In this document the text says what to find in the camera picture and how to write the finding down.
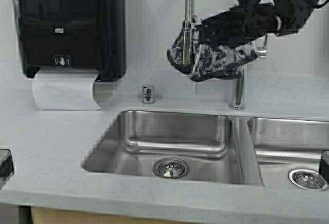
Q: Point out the chrome soap dispenser button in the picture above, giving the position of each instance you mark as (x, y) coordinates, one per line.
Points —
(148, 94)

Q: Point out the black paper towel dispenser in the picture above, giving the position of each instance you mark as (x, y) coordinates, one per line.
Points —
(72, 34)

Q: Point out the black white patterned cloth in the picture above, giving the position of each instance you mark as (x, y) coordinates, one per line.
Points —
(224, 29)

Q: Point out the white paper towel sheet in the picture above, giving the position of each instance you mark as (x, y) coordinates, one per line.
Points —
(65, 89)

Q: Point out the stainless steel double sink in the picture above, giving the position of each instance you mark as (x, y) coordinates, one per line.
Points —
(201, 148)

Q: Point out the chrome kitchen faucet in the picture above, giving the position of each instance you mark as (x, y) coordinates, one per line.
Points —
(202, 62)

